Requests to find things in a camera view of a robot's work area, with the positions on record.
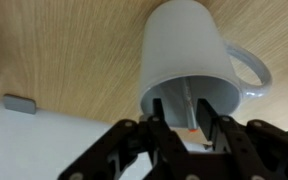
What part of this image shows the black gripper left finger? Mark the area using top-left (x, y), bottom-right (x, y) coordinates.
top-left (58, 98), bottom-right (189, 180)

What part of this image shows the white partition panel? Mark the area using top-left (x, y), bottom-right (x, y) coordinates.
top-left (0, 96), bottom-right (218, 180)

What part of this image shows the grey partition bracket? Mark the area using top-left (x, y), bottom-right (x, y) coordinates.
top-left (2, 94), bottom-right (37, 115)

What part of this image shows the white ceramic mug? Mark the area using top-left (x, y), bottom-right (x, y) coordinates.
top-left (137, 0), bottom-right (273, 129)

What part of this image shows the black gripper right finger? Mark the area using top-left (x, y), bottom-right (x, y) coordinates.
top-left (190, 98), bottom-right (288, 180)

